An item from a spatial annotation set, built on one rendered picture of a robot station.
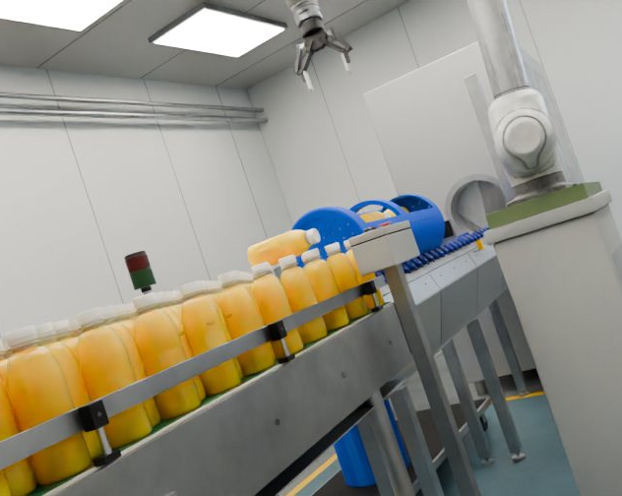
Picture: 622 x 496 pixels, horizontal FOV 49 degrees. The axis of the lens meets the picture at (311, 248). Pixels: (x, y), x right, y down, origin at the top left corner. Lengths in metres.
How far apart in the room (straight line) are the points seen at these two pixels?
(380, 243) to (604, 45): 5.51
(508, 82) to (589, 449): 1.06
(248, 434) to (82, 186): 4.99
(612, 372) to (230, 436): 1.25
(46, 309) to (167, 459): 4.48
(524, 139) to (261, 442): 1.08
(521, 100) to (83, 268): 4.41
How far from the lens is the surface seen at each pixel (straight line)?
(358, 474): 2.95
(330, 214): 2.11
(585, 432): 2.17
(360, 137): 7.70
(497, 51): 2.00
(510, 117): 1.91
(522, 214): 2.07
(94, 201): 6.08
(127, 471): 0.99
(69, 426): 0.96
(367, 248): 1.70
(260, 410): 1.24
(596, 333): 2.08
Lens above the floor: 1.05
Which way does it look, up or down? 2 degrees up
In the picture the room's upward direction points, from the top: 19 degrees counter-clockwise
